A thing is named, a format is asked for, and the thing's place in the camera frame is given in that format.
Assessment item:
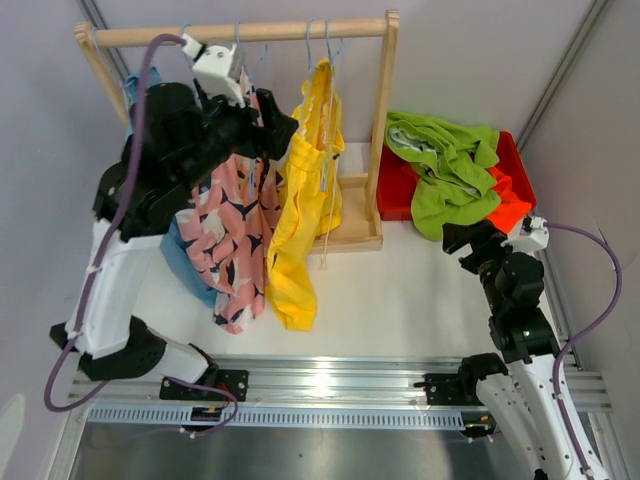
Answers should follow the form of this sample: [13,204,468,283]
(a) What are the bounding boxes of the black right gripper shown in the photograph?
[441,219,525,313]

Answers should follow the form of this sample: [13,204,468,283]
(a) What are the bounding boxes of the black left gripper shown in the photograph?
[176,79,298,191]

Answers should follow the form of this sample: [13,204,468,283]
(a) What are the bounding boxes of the blue hanger of yellow shorts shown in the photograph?
[302,18,341,191]

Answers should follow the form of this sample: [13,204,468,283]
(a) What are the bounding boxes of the green shorts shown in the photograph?
[384,111,501,241]

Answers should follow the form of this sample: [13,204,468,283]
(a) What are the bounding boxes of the orange shorts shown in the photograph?
[487,167,533,234]

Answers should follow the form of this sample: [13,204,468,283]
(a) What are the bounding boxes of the yellow shorts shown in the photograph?
[266,58,345,332]

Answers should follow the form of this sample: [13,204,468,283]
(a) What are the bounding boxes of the pink patterned shorts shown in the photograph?
[175,154,282,334]

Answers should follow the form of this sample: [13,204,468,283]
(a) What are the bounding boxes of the blue hanger of green shorts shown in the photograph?
[325,17,344,90]

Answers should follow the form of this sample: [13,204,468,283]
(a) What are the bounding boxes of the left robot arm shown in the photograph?
[50,83,298,400]

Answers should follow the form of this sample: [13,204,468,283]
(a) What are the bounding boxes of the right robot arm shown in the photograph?
[442,217,609,479]

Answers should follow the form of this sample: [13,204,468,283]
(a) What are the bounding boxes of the light blue shorts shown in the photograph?
[123,73,217,309]

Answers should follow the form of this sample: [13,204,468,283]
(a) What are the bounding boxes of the red plastic tray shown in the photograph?
[377,131,537,221]

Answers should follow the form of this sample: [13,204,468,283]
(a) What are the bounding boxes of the wooden clothes rack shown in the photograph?
[74,9,400,254]

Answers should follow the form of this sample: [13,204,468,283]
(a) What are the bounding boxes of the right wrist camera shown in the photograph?
[501,216,549,254]

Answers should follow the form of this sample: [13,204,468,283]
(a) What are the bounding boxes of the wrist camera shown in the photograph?
[181,33,245,108]
[501,216,549,254]

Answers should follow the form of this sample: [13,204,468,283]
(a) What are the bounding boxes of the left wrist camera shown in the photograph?
[181,33,245,108]

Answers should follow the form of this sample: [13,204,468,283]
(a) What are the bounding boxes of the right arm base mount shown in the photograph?
[413,373,481,406]

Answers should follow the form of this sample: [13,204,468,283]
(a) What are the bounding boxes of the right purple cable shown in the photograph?
[546,223,624,480]

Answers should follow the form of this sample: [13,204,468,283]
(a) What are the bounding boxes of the slotted cable duct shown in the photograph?
[88,403,465,431]

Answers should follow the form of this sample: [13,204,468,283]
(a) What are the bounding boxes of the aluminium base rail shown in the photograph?
[92,356,613,413]

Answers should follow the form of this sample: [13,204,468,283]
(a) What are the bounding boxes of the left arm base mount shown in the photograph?
[159,368,250,402]

